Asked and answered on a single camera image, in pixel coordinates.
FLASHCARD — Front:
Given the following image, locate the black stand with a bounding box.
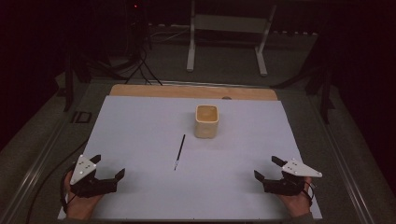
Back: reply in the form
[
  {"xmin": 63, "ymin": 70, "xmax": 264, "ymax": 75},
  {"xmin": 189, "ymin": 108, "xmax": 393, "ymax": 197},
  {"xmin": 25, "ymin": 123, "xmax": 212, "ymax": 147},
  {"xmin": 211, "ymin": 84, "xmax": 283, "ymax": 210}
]
[
  {"xmin": 306, "ymin": 66, "xmax": 335, "ymax": 125},
  {"xmin": 60, "ymin": 52, "xmax": 94, "ymax": 112}
]

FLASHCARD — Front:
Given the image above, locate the bunch of black cables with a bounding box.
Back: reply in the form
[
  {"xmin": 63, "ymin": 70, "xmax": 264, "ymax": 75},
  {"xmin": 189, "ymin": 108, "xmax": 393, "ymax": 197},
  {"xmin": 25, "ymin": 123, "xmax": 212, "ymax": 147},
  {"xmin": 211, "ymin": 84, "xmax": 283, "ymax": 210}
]
[{"xmin": 83, "ymin": 43, "xmax": 163, "ymax": 86}]

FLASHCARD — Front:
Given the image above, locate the white metal stand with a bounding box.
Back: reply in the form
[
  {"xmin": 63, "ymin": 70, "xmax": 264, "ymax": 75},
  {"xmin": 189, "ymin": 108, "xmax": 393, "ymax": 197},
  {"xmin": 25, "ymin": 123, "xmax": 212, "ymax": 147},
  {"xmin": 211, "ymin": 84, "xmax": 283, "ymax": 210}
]
[{"xmin": 186, "ymin": 0, "xmax": 277, "ymax": 77}]

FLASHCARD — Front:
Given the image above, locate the person's left hand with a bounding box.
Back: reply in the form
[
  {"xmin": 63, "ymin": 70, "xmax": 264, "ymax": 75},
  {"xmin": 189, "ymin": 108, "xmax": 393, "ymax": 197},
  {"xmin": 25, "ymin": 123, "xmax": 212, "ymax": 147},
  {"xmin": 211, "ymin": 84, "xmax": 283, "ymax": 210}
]
[{"xmin": 64, "ymin": 178, "xmax": 104, "ymax": 220}]

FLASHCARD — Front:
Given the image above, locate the person's right hand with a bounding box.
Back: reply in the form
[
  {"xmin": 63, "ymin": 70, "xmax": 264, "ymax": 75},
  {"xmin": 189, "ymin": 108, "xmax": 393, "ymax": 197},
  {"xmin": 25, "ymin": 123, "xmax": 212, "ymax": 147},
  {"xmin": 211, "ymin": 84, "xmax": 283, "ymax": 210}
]
[{"xmin": 278, "ymin": 176, "xmax": 313, "ymax": 218}]

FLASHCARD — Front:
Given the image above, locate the black square frame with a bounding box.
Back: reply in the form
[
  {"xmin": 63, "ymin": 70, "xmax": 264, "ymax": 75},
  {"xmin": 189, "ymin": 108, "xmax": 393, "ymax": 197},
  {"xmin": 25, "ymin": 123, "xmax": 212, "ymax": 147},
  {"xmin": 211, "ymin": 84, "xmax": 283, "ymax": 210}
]
[{"xmin": 70, "ymin": 111, "xmax": 93, "ymax": 124}]

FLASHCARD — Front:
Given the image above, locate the white table mat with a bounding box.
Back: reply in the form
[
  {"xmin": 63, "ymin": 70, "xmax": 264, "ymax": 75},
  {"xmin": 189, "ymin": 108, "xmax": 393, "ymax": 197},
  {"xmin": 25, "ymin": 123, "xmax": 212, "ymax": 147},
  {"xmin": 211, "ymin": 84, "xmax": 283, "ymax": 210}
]
[{"xmin": 57, "ymin": 95, "xmax": 323, "ymax": 221}]

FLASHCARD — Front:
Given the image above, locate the wooden table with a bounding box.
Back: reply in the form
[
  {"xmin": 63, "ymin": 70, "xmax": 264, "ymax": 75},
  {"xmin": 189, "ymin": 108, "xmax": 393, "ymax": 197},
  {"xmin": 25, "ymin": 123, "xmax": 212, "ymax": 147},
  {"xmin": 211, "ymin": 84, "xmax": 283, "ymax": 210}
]
[{"xmin": 109, "ymin": 83, "xmax": 278, "ymax": 102}]

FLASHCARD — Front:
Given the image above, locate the thin black pen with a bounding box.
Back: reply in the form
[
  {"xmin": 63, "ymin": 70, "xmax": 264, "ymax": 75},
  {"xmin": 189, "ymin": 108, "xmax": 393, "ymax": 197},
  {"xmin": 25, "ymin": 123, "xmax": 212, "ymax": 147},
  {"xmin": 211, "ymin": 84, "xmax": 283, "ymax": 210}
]
[{"xmin": 173, "ymin": 133, "xmax": 187, "ymax": 172}]

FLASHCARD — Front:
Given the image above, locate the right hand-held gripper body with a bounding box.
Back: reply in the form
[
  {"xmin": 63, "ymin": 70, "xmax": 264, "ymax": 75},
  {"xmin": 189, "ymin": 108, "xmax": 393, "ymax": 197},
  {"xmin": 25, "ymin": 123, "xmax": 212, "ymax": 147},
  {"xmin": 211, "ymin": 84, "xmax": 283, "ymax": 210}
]
[{"xmin": 262, "ymin": 159, "xmax": 323, "ymax": 197}]

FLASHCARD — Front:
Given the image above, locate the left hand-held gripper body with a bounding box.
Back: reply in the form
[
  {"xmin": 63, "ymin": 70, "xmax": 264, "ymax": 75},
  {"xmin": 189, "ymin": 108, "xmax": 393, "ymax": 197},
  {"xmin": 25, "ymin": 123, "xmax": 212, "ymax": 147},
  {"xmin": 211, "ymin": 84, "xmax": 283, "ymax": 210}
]
[{"xmin": 69, "ymin": 154, "xmax": 118, "ymax": 199}]

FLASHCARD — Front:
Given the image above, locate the cream square ceramic cup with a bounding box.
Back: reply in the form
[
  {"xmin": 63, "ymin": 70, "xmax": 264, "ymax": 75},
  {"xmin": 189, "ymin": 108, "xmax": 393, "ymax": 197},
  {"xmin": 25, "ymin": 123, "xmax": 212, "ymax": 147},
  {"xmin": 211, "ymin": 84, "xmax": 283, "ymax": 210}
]
[{"xmin": 193, "ymin": 104, "xmax": 219, "ymax": 140}]

